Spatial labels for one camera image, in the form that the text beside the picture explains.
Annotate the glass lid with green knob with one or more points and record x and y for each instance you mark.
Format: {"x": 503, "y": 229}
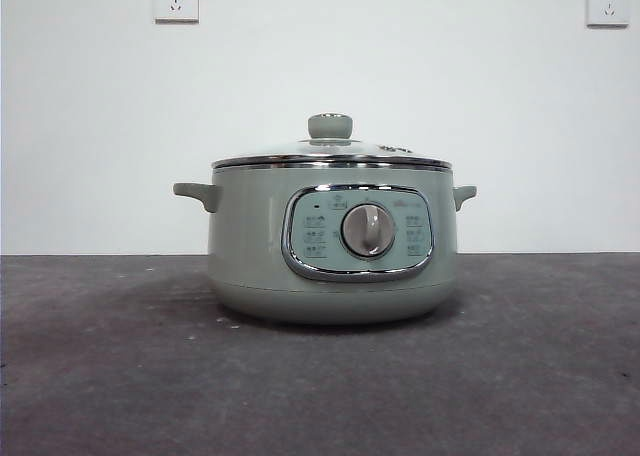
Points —
{"x": 330, "y": 125}

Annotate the sage green electric cooking pot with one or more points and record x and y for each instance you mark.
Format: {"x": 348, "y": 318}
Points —
{"x": 245, "y": 246}

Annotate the white wall power socket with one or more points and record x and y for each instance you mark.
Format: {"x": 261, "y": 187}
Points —
{"x": 607, "y": 5}
{"x": 176, "y": 0}

